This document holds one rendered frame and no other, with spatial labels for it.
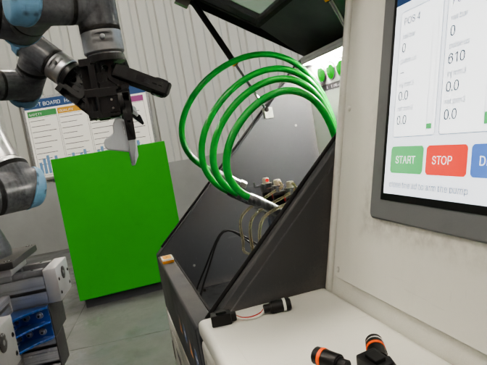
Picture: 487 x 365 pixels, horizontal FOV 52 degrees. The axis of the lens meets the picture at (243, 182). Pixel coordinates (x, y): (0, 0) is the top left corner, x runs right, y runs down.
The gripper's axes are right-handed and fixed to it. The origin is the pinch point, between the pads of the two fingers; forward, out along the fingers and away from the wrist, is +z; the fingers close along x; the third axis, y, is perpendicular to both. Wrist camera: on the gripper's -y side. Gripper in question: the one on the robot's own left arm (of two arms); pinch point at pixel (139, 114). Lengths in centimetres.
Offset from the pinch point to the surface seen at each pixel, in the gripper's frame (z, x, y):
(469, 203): 54, 69, -5
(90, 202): -81, -304, 51
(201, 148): 20.1, 17.0, -0.1
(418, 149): 48, 61, -10
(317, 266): 51, 35, 7
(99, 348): 6, -228, 117
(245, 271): 41, 37, 15
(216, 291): 41, -24, 25
